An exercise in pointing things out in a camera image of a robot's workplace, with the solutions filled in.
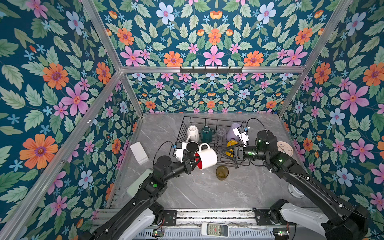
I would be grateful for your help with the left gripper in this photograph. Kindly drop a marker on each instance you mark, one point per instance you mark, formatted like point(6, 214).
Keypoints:
point(188, 166)

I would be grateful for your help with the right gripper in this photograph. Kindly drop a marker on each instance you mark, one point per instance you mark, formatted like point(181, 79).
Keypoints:
point(238, 152)

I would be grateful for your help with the yellow mug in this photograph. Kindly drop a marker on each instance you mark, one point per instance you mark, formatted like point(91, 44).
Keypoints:
point(230, 148)

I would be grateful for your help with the red inside white mug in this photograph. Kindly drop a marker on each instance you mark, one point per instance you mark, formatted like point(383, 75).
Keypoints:
point(205, 157)

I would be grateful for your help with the black mug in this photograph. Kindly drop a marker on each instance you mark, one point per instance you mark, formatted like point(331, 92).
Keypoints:
point(192, 148)

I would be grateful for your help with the lilac cup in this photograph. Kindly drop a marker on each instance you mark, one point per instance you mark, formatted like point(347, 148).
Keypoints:
point(231, 135)

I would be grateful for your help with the amber glass cup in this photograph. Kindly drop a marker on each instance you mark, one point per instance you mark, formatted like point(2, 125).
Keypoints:
point(222, 173)

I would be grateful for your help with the green mug cream inside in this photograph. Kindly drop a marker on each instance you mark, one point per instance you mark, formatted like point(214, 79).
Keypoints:
point(207, 134)

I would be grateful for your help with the clear glass cup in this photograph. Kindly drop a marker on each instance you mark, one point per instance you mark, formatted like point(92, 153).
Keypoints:
point(221, 134)

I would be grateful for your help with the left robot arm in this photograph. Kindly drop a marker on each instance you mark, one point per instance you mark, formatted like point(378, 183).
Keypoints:
point(127, 220)

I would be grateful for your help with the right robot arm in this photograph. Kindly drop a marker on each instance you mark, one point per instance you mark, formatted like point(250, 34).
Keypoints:
point(337, 218)

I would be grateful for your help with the white rectangular box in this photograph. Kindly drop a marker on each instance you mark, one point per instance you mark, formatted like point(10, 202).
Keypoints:
point(139, 153)

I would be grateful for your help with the pale green case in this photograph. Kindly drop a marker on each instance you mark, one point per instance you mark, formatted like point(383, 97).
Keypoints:
point(134, 187)

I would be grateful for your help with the white round alarm clock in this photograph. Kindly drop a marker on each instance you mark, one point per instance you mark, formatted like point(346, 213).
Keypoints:
point(295, 192)

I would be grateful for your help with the white remote control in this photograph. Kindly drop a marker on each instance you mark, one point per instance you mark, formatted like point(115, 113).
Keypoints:
point(215, 230)

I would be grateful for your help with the black wire dish rack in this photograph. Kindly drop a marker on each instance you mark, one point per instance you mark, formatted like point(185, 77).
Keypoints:
point(219, 147)

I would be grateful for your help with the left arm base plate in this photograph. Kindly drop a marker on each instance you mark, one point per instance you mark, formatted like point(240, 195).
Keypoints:
point(170, 218)

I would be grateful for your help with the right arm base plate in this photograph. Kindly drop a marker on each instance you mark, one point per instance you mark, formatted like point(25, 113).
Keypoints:
point(264, 216)

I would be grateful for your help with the black hook rail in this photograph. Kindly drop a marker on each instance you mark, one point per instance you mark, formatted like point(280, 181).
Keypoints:
point(211, 70)

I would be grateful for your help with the aluminium frame post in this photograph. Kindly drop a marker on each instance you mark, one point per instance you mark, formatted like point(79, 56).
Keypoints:
point(97, 22)

